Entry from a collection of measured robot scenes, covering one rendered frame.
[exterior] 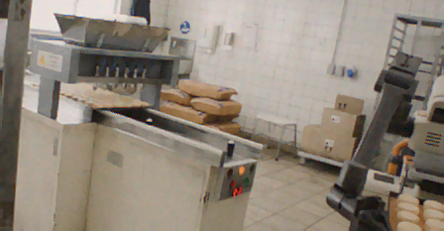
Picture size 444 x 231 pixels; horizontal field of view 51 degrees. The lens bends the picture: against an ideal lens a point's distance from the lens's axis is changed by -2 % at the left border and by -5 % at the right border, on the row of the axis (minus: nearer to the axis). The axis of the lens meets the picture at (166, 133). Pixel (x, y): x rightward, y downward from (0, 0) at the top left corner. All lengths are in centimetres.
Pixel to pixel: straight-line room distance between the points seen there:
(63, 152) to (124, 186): 32
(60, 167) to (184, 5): 524
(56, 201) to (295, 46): 449
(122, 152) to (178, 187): 36
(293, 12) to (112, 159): 443
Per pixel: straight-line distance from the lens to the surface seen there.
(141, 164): 205
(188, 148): 187
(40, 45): 230
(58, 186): 224
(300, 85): 614
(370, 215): 112
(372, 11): 591
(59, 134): 217
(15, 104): 62
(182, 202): 192
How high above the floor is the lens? 132
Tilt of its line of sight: 13 degrees down
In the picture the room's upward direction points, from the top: 9 degrees clockwise
